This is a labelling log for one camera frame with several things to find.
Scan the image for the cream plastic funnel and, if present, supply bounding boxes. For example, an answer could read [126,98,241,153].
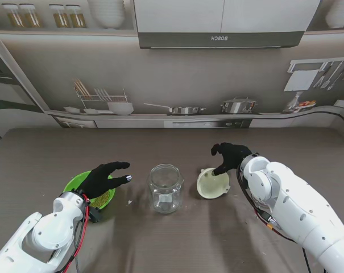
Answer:
[196,167,231,200]

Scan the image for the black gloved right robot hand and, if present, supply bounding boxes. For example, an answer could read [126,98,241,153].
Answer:
[210,142,254,176]

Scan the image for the green plastic bowl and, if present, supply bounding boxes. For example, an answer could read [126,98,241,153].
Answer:
[63,170,117,213]

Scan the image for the mung beans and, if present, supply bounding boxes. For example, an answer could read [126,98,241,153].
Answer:
[89,189,113,208]

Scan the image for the clear glass jar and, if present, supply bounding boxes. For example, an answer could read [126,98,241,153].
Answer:
[147,163,185,214]

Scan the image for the printed kitchen backdrop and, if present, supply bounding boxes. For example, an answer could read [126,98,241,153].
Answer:
[0,0,344,140]

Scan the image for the red left arm cable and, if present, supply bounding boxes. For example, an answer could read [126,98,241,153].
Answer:
[60,195,90,273]

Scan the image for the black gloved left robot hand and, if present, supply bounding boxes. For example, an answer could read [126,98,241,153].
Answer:
[80,161,132,200]

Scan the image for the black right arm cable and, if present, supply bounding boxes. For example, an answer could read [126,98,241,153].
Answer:
[236,164,309,273]

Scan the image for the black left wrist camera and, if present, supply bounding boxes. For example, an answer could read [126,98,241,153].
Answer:
[88,206,103,224]

